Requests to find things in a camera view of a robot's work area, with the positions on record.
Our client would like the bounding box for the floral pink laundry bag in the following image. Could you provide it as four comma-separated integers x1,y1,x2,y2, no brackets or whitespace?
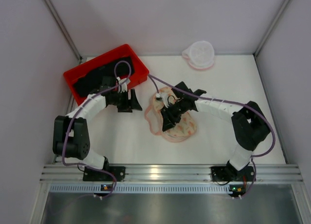
144,86,197,143

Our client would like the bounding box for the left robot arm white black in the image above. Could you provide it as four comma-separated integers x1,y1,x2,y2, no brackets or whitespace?
52,76,142,171

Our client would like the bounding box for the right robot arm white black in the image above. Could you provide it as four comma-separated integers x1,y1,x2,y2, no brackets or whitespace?
156,82,271,181

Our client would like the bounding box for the black bra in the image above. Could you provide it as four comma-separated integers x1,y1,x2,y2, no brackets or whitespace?
73,56,135,97

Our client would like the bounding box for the white mesh laundry bag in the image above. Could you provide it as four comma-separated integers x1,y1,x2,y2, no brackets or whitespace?
182,41,215,70

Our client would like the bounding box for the red plastic bin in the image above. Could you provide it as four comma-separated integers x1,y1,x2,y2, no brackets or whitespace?
64,44,149,105

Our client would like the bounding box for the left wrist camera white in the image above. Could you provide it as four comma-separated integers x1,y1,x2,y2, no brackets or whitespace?
117,77,130,93

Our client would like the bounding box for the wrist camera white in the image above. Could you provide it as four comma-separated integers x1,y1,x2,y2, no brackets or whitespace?
155,92,173,108
117,77,130,93

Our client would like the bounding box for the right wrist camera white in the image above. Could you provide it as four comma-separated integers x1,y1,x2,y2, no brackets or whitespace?
155,92,173,108

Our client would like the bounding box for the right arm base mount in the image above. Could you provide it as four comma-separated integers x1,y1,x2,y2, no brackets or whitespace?
210,165,255,182

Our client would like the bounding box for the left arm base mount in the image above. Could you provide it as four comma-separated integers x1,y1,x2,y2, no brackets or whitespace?
83,166,126,182

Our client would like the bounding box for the slotted cable duct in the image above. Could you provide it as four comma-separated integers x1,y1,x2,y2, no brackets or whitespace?
50,184,245,194

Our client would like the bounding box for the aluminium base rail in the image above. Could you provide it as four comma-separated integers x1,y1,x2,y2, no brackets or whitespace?
40,164,303,184

